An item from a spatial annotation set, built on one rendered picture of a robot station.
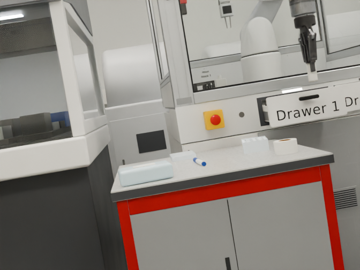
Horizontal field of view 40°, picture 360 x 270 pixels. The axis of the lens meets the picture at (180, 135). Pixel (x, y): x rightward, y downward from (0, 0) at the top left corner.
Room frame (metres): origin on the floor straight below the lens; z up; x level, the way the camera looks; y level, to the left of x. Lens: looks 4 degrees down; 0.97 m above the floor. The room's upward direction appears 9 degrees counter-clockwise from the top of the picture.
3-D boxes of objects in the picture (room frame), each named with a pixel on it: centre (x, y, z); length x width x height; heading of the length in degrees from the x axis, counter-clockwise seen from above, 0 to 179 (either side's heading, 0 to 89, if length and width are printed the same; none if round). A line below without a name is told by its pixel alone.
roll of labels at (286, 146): (1.50, -0.31, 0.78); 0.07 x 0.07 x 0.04
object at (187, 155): (1.81, 0.00, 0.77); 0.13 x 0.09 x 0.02; 4
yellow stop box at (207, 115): (1.92, -0.14, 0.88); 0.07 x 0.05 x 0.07; 94
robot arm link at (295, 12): (1.81, -0.51, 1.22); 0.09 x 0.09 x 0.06
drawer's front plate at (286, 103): (1.83, -0.48, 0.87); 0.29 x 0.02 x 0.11; 94
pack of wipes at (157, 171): (1.41, 0.12, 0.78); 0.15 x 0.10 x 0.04; 99
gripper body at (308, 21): (1.81, -0.51, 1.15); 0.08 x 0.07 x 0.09; 4
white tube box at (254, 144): (1.69, -0.25, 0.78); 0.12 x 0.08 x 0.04; 174
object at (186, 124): (2.44, -0.47, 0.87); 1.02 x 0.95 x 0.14; 94
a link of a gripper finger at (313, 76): (1.80, -0.51, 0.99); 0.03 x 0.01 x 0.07; 94
